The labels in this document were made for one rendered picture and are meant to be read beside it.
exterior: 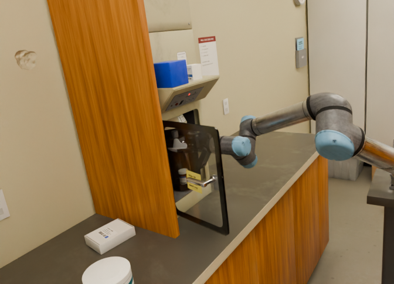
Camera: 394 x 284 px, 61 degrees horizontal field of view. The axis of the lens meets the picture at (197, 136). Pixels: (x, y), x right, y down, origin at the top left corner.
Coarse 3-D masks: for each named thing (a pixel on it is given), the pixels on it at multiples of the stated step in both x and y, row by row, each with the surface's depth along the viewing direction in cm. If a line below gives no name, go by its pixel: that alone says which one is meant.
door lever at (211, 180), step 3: (189, 177) 116; (210, 177) 114; (213, 177) 113; (186, 180) 116; (189, 180) 115; (192, 180) 114; (195, 180) 113; (198, 180) 113; (201, 180) 113; (210, 180) 113; (213, 180) 113; (192, 183) 115; (195, 183) 113; (198, 183) 112; (201, 183) 111; (204, 183) 110; (207, 183) 111; (213, 183) 114; (201, 186) 111; (204, 186) 110
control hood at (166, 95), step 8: (192, 80) 134; (200, 80) 131; (208, 80) 136; (216, 80) 142; (160, 88) 122; (168, 88) 119; (176, 88) 120; (184, 88) 124; (192, 88) 130; (208, 88) 143; (160, 96) 122; (168, 96) 120; (200, 96) 143; (160, 104) 124; (168, 104) 125; (184, 104) 137
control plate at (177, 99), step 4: (200, 88) 136; (188, 92) 129; (192, 92) 133; (196, 92) 136; (176, 96) 124; (180, 96) 127; (184, 96) 130; (188, 96) 133; (192, 96) 136; (196, 96) 140; (172, 100) 124; (176, 100) 127; (180, 100) 130; (184, 100) 133; (188, 100) 137; (192, 100) 140; (172, 104) 128; (180, 104) 134; (168, 108) 128; (172, 108) 131
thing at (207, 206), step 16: (176, 128) 120; (192, 128) 114; (208, 128) 108; (176, 144) 123; (192, 144) 116; (208, 144) 110; (176, 160) 126; (192, 160) 119; (208, 160) 113; (176, 176) 129; (208, 176) 115; (176, 192) 132; (192, 192) 124; (208, 192) 118; (224, 192) 112; (176, 208) 135; (192, 208) 127; (208, 208) 120; (224, 208) 114; (208, 224) 123; (224, 224) 116
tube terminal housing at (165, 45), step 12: (156, 36) 126; (168, 36) 131; (180, 36) 137; (192, 36) 144; (156, 48) 126; (168, 48) 132; (180, 48) 138; (192, 48) 144; (156, 60) 127; (168, 60) 132; (192, 60) 145; (180, 108) 140; (192, 108) 147
